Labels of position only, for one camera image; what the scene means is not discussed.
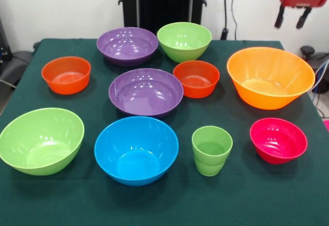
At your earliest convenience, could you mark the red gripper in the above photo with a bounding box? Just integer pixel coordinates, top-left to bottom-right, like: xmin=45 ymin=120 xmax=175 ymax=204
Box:
xmin=273 ymin=0 xmax=326 ymax=29

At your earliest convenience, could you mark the large orange bowl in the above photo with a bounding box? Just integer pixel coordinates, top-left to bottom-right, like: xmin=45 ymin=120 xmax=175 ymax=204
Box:
xmin=226 ymin=47 xmax=316 ymax=110

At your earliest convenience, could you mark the small green bowl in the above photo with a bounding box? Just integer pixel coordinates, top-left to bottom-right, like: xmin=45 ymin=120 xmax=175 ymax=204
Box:
xmin=156 ymin=22 xmax=213 ymax=63

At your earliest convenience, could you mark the orange-red bowl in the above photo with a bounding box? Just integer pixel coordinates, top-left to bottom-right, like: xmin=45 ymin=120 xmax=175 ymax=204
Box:
xmin=173 ymin=60 xmax=221 ymax=99
xmin=41 ymin=56 xmax=92 ymax=95

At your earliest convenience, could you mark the pink bowl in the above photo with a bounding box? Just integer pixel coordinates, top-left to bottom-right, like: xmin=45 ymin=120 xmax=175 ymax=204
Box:
xmin=249 ymin=118 xmax=308 ymax=165

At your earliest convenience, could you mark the green cup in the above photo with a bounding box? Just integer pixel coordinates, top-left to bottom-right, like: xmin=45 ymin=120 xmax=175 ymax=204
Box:
xmin=191 ymin=125 xmax=233 ymax=177

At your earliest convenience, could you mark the purple bowl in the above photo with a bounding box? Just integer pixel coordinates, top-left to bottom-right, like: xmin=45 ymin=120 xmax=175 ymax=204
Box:
xmin=96 ymin=27 xmax=159 ymax=67
xmin=108 ymin=68 xmax=184 ymax=119

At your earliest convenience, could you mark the dark green tablecloth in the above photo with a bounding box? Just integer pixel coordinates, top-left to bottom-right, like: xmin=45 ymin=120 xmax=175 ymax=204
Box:
xmin=0 ymin=38 xmax=329 ymax=226

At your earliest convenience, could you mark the blue bowl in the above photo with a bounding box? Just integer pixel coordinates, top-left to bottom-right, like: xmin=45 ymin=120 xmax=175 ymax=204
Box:
xmin=94 ymin=116 xmax=179 ymax=186

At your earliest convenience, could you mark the grey office chair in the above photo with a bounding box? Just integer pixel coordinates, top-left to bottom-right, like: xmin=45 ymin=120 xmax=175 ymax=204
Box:
xmin=0 ymin=17 xmax=35 ymax=90

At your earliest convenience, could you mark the large green bowl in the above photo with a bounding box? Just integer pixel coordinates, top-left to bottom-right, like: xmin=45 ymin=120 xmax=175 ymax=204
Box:
xmin=0 ymin=107 xmax=85 ymax=177

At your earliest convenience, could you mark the thin black cable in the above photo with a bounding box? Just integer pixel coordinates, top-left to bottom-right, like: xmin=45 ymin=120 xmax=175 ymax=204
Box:
xmin=231 ymin=0 xmax=239 ymax=41

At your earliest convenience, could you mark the black cable with plug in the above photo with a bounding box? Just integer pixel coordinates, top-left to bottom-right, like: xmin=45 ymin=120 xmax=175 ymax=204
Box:
xmin=221 ymin=0 xmax=230 ymax=41

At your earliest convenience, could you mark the tangle of floor cables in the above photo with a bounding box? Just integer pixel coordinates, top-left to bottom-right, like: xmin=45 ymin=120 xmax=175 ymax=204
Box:
xmin=309 ymin=61 xmax=329 ymax=116

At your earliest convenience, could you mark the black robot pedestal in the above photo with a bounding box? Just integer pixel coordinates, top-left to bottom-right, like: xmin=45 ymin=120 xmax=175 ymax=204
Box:
xmin=118 ymin=0 xmax=208 ymax=30

